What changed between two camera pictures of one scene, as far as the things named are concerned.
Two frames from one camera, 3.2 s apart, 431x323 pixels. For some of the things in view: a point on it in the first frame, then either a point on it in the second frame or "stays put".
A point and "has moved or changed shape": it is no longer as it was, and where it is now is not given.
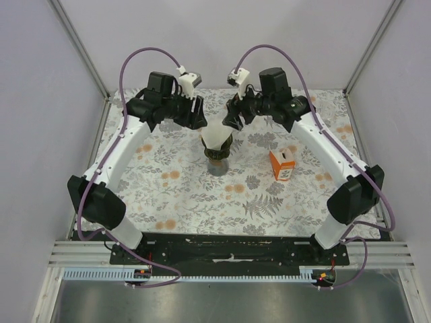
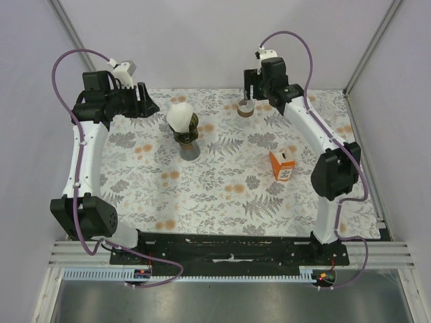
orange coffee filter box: [283, 164] stays put
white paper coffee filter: [215, 134] has moved or changed shape
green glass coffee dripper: [221, 154] -> [186, 138]
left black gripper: [196, 120] -> [143, 108]
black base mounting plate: [227, 248] stays put
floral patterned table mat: [258, 180] stays put
